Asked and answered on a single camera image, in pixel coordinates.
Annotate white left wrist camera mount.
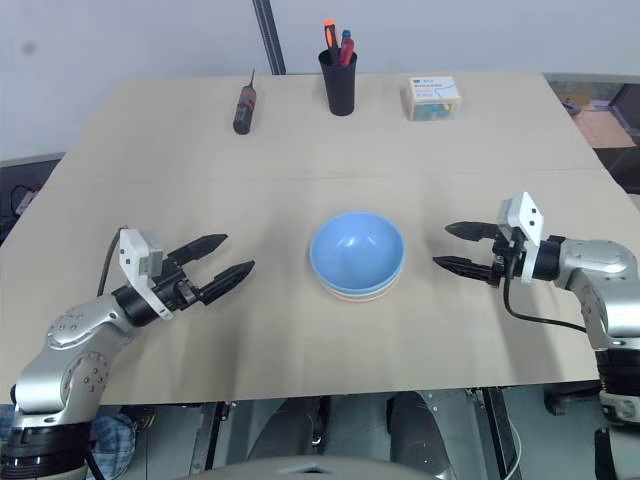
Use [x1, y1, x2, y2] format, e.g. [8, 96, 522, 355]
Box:
[118, 227, 175, 322]

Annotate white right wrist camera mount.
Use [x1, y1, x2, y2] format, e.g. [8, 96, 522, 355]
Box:
[495, 190, 548, 287]

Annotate blue checked cloth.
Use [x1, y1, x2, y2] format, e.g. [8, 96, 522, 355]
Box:
[0, 403, 137, 477]

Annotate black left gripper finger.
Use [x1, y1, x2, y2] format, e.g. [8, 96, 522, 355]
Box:
[196, 259, 257, 306]
[166, 232, 230, 265]

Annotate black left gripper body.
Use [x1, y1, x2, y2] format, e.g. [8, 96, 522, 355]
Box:
[148, 257, 207, 314]

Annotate white adapter with red cable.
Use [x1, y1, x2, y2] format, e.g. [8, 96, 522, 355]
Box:
[9, 183, 40, 217]

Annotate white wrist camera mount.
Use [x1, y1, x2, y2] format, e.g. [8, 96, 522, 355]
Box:
[118, 227, 175, 322]
[495, 190, 548, 287]

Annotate green bowl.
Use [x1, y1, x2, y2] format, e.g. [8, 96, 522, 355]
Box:
[319, 275, 402, 298]

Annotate blue bowl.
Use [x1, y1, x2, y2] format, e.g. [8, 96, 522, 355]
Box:
[309, 211, 406, 292]

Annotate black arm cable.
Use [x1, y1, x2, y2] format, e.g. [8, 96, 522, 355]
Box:
[95, 228, 124, 297]
[501, 248, 590, 334]

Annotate pink bowl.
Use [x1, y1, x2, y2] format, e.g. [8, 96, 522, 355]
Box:
[326, 283, 400, 305]

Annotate brown cardboard box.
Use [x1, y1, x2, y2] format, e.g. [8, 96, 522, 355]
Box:
[568, 97, 640, 149]

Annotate black red screwdriver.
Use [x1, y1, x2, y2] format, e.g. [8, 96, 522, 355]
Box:
[231, 67, 260, 137]

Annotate orange capped black marker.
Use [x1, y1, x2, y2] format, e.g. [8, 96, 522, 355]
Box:
[322, 18, 340, 67]

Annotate black table frame bar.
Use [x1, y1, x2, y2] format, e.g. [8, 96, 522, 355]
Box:
[205, 399, 232, 472]
[480, 386, 518, 480]

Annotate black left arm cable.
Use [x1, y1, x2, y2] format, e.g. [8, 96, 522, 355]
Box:
[95, 228, 124, 297]

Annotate black pen cup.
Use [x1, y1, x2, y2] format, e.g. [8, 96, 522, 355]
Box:
[317, 47, 359, 118]

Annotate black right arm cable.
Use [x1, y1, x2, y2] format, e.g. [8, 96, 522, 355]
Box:
[501, 248, 590, 334]

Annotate beige rounded robot torso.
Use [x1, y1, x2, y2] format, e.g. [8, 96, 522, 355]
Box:
[182, 453, 454, 480]

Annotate clear box of colourful pieces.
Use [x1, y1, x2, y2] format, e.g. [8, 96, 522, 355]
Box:
[400, 74, 464, 123]

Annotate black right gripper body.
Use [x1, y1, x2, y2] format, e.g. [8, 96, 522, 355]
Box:
[488, 223, 527, 290]

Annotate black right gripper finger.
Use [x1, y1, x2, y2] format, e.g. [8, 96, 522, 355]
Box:
[444, 221, 499, 244]
[431, 255, 497, 287]

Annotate grey metal rail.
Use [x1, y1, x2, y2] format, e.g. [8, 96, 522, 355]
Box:
[251, 0, 288, 77]

